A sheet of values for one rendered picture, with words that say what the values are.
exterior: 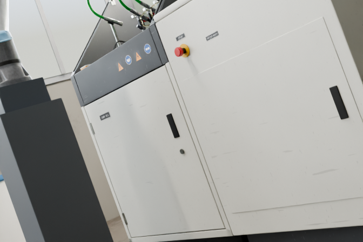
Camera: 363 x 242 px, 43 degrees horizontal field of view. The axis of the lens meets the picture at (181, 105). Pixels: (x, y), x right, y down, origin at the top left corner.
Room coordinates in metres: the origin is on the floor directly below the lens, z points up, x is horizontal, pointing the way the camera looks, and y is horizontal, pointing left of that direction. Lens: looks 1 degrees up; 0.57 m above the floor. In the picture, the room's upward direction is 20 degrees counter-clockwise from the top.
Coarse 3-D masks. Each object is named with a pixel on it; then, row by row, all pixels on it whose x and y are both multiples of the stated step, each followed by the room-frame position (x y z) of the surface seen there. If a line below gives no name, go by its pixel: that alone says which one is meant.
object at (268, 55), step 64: (192, 0) 1.65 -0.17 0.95; (256, 0) 1.47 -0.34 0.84; (320, 0) 1.33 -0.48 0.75; (192, 64) 1.73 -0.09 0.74; (256, 64) 1.53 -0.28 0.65; (320, 64) 1.38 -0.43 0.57; (256, 128) 1.60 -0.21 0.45; (320, 128) 1.43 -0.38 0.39; (256, 192) 1.67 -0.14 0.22; (320, 192) 1.49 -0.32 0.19
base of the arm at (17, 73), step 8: (0, 64) 1.74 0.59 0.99; (8, 64) 1.75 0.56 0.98; (16, 64) 1.77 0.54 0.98; (0, 72) 1.74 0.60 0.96; (8, 72) 1.74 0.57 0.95; (16, 72) 1.75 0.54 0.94; (24, 72) 1.80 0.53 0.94; (0, 80) 1.74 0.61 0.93; (8, 80) 1.73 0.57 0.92; (16, 80) 1.74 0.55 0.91; (24, 80) 1.76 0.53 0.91
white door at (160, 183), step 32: (128, 96) 2.04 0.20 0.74; (160, 96) 1.89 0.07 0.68; (96, 128) 2.27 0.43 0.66; (128, 128) 2.09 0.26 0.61; (160, 128) 1.94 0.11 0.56; (128, 160) 2.15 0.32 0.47; (160, 160) 2.00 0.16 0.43; (192, 160) 1.86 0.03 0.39; (128, 192) 2.22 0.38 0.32; (160, 192) 2.05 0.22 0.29; (192, 192) 1.91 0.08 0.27; (128, 224) 2.28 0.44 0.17; (160, 224) 2.11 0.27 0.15; (192, 224) 1.96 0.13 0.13
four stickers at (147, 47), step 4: (148, 44) 1.87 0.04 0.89; (144, 48) 1.89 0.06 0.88; (148, 48) 1.87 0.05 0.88; (136, 52) 1.93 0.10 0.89; (148, 52) 1.88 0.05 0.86; (128, 56) 1.97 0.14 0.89; (136, 56) 1.93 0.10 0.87; (140, 56) 1.91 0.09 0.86; (128, 60) 1.98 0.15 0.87; (136, 60) 1.94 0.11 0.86; (116, 64) 2.04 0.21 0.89; (120, 64) 2.02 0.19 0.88; (128, 64) 1.98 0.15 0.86; (120, 68) 2.02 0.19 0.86
